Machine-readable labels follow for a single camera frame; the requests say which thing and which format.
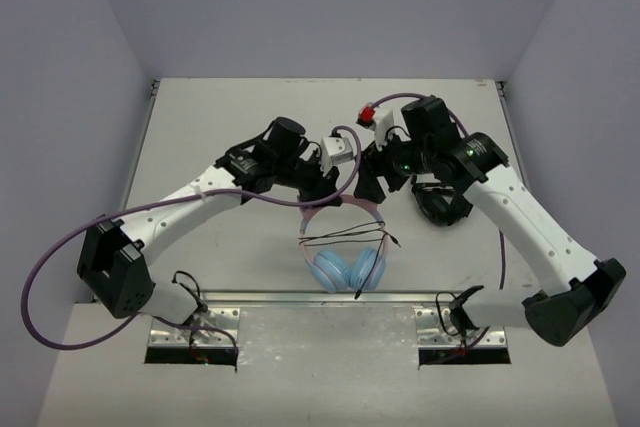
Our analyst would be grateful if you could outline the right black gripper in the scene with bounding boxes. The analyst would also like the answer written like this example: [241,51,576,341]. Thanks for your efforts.
[355,125,433,204]

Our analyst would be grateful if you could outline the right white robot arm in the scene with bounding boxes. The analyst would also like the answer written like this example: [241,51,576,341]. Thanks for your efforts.
[355,93,626,347]

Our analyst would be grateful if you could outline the aluminium table rail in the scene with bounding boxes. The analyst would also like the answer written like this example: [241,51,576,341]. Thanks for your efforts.
[74,288,531,306]

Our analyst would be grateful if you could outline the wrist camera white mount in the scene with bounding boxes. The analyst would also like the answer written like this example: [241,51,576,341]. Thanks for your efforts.
[320,136,354,178]
[356,104,395,151]

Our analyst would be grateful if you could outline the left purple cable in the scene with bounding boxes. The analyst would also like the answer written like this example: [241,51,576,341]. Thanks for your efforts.
[22,125,364,351]

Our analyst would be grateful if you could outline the base black wire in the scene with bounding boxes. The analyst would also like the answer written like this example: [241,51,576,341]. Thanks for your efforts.
[172,270,209,313]
[434,290,469,343]

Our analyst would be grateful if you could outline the left base black wire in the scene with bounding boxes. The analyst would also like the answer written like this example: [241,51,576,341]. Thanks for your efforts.
[172,270,209,313]

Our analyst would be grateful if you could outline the right base black wire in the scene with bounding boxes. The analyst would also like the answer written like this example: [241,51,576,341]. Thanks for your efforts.
[434,290,469,343]

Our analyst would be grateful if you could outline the pink blue cat-ear headphones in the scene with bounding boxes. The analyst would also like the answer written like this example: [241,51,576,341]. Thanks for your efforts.
[298,195,392,297]

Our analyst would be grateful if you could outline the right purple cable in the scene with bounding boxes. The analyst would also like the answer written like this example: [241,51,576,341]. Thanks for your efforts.
[372,91,509,291]

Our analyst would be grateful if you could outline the metal base plate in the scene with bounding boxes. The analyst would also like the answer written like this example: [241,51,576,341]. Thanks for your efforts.
[414,304,507,349]
[148,304,242,349]

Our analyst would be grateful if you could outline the thin black audio cable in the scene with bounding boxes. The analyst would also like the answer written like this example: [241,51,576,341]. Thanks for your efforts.
[297,226,402,301]

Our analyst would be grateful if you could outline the purple cable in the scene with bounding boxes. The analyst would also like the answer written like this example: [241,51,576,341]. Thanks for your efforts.
[372,91,509,291]
[22,125,364,351]

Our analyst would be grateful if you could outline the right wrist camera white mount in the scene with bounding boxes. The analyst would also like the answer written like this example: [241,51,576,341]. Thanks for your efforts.
[356,104,395,151]

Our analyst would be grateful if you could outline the black headphones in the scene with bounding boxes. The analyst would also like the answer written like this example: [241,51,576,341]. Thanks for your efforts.
[411,182,473,227]

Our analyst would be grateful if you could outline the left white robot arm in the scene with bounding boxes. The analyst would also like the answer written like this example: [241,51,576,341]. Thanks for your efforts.
[77,117,339,324]

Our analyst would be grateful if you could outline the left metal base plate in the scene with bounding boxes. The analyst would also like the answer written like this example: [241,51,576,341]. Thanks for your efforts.
[148,304,242,349]

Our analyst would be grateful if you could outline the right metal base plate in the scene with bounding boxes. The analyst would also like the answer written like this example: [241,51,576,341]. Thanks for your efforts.
[414,304,507,349]

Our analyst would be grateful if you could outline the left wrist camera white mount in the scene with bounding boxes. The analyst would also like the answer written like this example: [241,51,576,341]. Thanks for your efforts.
[320,136,354,178]

